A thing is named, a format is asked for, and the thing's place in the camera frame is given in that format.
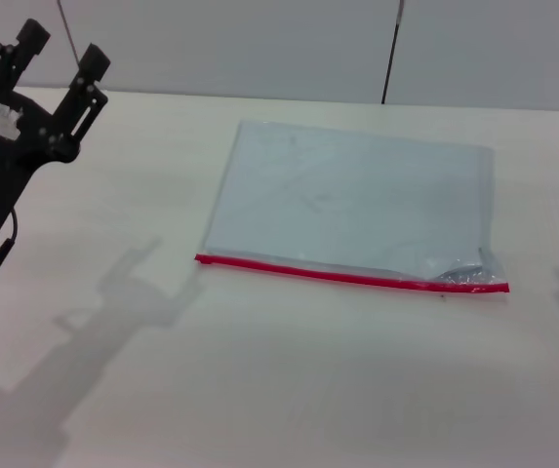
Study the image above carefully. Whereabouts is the clear document bag red zipper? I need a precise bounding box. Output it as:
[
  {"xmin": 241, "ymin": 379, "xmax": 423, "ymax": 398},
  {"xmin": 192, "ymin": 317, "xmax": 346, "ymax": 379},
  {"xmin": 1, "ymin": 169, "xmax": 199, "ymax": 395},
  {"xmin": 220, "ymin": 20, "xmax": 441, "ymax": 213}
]
[{"xmin": 194, "ymin": 120, "xmax": 512, "ymax": 294}]

